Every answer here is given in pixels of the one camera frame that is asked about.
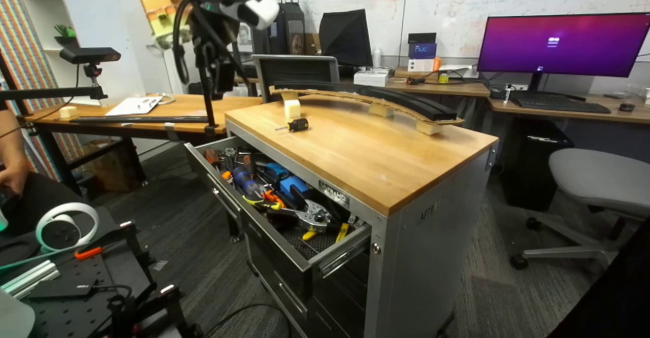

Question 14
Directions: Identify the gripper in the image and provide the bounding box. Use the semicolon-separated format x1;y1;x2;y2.
192;4;239;98

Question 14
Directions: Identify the black yellow screwdriver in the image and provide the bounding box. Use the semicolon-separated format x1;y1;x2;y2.
275;118;309;132

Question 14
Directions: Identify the drawer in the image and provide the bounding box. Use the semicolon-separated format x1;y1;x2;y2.
184;136;374;303

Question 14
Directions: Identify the wooden desk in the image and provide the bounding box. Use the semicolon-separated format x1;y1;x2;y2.
486;93;650;125
24;93;263;197

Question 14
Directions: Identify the mesh back office chair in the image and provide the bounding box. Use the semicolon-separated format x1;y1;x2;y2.
252;54;340;104

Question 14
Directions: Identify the black computer case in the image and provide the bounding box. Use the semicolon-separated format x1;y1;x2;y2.
268;0;307;56

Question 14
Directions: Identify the white paper sheet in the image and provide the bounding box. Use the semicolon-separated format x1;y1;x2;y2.
105;95;164;117

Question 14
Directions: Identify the long black bar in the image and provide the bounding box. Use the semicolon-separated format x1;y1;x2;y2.
69;115;209;124

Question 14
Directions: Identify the black monitor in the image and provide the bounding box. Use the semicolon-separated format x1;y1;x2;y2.
318;8;374;69

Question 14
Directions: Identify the heap of tools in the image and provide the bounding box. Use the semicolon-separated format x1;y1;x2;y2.
203;147;357;243

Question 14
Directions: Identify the cardboard box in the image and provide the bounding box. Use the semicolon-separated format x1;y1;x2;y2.
83;139;146;192

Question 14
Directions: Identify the potted plant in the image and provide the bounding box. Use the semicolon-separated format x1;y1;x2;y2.
53;23;80;48

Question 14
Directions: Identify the white box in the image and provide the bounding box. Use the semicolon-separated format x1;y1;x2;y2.
353;69;392;87

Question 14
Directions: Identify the white shelf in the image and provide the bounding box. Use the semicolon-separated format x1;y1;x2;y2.
10;0;84;106

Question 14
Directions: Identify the curved black track on cardboard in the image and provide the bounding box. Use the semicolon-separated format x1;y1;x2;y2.
269;81;464;136

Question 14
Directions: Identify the stack of boxes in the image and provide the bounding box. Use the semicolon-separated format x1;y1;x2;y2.
407;32;439;73

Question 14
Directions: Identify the person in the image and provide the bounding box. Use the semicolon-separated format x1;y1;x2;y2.
0;104;86;237

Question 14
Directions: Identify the orange tool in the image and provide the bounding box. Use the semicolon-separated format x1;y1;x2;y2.
74;246;104;261

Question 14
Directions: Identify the white hand controller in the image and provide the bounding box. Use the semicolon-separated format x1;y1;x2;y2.
35;202;100;253

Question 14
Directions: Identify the whiteboard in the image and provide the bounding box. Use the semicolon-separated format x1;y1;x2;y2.
264;0;650;58

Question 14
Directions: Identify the grey tool cabinet wooden top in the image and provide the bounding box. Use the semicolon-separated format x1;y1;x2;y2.
184;93;500;338

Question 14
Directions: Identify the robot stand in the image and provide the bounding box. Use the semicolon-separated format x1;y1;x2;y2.
0;205;200;338

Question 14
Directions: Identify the aluminium profile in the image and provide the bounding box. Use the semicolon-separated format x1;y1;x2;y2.
0;260;61;299

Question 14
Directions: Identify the black computer tower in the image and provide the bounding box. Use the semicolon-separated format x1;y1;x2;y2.
500;119;575;213

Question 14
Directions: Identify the black keyboard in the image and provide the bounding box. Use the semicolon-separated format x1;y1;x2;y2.
510;96;612;115

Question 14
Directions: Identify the wide monitor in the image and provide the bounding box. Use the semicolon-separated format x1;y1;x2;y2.
477;12;650;93

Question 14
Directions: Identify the grey office chair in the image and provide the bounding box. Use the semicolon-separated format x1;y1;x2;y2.
510;148;650;271

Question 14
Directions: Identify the camera on mount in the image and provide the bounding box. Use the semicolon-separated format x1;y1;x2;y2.
0;47;122;102

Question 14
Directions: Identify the drawer handle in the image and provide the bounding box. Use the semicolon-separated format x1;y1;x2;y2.
273;271;309;320
206;172;242;223

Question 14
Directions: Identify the black cable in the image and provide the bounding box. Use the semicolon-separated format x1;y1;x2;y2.
202;303;294;338

